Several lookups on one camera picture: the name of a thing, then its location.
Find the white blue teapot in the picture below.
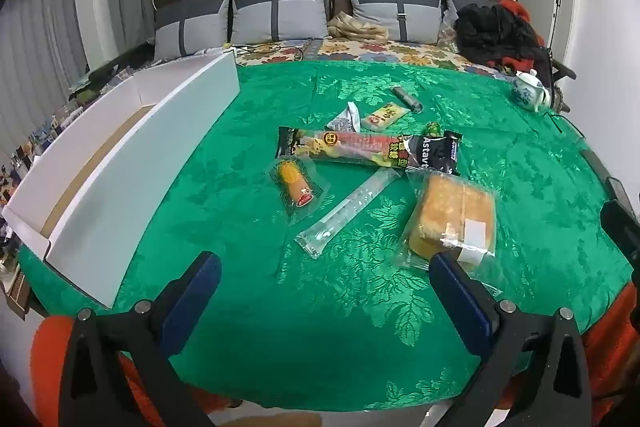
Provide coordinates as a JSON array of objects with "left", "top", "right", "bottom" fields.
[{"left": 510, "top": 69, "right": 551, "bottom": 112}]

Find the green patterned tablecloth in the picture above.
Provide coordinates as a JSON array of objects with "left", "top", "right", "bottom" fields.
[{"left": 17, "top": 59, "right": 633, "bottom": 410}]

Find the clear long tube packet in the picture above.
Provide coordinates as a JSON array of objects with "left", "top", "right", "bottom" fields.
[{"left": 295, "top": 168, "right": 403, "bottom": 260}]

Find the white cardboard box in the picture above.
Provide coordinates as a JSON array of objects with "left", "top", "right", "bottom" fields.
[{"left": 1, "top": 51, "right": 241, "bottom": 309}]

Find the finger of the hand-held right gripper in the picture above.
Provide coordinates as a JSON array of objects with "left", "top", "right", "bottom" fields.
[
  {"left": 604, "top": 177, "right": 635, "bottom": 214},
  {"left": 600, "top": 199, "right": 640, "bottom": 254}
]

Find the floral sofa cover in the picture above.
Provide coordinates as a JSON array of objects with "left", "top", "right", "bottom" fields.
[{"left": 235, "top": 38, "right": 516, "bottom": 80}]

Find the black cable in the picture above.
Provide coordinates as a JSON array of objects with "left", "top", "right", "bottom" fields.
[{"left": 547, "top": 109, "right": 586, "bottom": 140}]

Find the bread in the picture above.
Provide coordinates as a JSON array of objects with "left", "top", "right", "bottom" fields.
[{"left": 387, "top": 171, "right": 503, "bottom": 298}]

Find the red garment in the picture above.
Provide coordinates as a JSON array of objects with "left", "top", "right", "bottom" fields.
[{"left": 497, "top": 0, "right": 547, "bottom": 72}]

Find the grey triangular snack packet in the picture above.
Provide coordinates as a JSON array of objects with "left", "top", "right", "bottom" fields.
[{"left": 325, "top": 102, "right": 362, "bottom": 134}]

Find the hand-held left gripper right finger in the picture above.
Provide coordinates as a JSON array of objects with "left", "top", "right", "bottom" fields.
[{"left": 428, "top": 252, "right": 593, "bottom": 427}]

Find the yellow corn sausage packet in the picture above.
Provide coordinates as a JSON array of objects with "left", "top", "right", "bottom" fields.
[{"left": 267, "top": 155, "right": 333, "bottom": 223}]

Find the yellow cracker packet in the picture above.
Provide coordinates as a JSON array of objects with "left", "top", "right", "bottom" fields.
[{"left": 361, "top": 102, "right": 407, "bottom": 131}]

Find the dark wooden chair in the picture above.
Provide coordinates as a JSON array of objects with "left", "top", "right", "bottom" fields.
[{"left": 545, "top": 49, "right": 578, "bottom": 112}]

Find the grey strapped pillow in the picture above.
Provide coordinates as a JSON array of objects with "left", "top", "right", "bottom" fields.
[
  {"left": 154, "top": 0, "right": 233, "bottom": 60},
  {"left": 230, "top": 0, "right": 328, "bottom": 45},
  {"left": 442, "top": 0, "right": 501, "bottom": 52},
  {"left": 346, "top": 0, "right": 445, "bottom": 42}
]

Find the black jacket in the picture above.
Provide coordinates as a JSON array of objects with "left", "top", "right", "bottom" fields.
[{"left": 454, "top": 3, "right": 546, "bottom": 68}]

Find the black wafer packet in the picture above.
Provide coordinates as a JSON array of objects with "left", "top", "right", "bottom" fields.
[{"left": 406, "top": 132, "right": 463, "bottom": 178}]

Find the long red black sausage packet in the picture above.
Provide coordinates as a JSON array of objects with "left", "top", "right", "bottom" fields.
[{"left": 276, "top": 127, "right": 416, "bottom": 170}]

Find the beige folded cloth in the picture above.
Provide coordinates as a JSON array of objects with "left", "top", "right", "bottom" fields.
[{"left": 326, "top": 12, "right": 391, "bottom": 42}]

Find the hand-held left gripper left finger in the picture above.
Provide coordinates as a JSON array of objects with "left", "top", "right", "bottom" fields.
[{"left": 59, "top": 251, "right": 222, "bottom": 427}]

